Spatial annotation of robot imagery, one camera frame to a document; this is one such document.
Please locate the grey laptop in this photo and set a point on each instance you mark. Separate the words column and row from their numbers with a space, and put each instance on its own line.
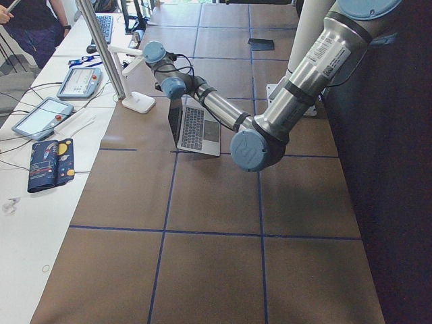
column 194, row 129

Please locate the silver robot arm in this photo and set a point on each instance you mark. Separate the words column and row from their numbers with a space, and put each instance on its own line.
column 328, row 33

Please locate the black mouse pad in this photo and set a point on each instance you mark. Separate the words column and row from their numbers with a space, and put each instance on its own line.
column 260, row 44

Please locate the far teach pendant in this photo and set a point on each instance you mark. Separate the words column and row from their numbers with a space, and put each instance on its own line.
column 79, row 83

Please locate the teach pendant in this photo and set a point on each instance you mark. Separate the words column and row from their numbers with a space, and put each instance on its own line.
column 79, row 83
column 41, row 121

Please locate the blue space pencil case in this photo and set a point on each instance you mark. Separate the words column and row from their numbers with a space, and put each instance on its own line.
column 51, row 164

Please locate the white mounting column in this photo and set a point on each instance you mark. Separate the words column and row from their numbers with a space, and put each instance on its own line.
column 311, row 14

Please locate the black keyboard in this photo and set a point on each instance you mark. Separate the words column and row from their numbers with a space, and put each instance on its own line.
column 106, row 26

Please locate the near teach pendant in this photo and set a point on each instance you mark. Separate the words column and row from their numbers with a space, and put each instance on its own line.
column 41, row 121

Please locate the person in dark clothes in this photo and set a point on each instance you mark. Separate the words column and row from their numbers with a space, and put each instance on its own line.
column 38, row 27

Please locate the aluminium profile post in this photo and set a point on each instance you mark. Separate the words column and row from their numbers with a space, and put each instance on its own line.
column 90, row 18

